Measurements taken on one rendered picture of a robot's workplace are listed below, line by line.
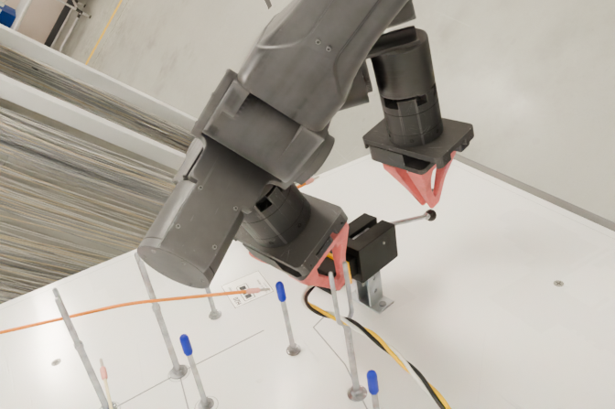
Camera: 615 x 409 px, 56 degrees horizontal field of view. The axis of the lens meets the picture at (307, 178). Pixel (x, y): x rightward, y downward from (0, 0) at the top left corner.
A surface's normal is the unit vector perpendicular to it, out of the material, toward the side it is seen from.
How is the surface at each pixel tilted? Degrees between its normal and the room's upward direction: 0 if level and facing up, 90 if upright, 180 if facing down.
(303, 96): 67
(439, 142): 37
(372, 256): 100
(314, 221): 23
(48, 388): 47
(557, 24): 0
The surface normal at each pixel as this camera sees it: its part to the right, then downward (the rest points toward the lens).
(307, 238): -0.45, -0.62
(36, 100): 0.42, 0.47
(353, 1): -0.22, 0.63
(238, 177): 0.40, -0.35
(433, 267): -0.15, -0.88
